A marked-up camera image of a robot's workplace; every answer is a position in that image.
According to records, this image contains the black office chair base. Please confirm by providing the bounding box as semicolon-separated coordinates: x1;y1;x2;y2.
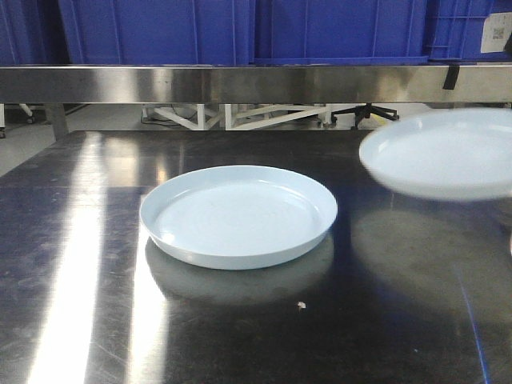
330;103;400;130

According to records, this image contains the white metal frame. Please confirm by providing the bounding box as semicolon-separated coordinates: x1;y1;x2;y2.
141;104;334;131

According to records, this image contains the blue bin on shelf left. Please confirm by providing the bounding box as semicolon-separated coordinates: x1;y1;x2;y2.
1;1;255;66

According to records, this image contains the blue bin on shelf middle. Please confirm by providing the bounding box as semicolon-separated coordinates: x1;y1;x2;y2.
254;1;427;65

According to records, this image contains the light blue plate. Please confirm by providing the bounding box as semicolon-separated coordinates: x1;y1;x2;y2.
139;165;338;270
359;108;511;201

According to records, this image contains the black tape strip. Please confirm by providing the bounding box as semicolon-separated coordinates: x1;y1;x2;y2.
442;64;460;90

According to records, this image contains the blue bin on shelf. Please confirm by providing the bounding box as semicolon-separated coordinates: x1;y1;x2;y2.
254;1;427;65
422;1;511;62
1;1;255;66

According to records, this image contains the white paper label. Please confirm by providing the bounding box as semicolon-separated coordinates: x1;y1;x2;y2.
480;12;511;54

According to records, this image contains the blue bin on shelf right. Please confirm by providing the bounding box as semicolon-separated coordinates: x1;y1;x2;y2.
422;1;511;62

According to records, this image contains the stainless steel shelf rack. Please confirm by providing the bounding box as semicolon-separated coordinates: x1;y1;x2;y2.
1;62;511;138

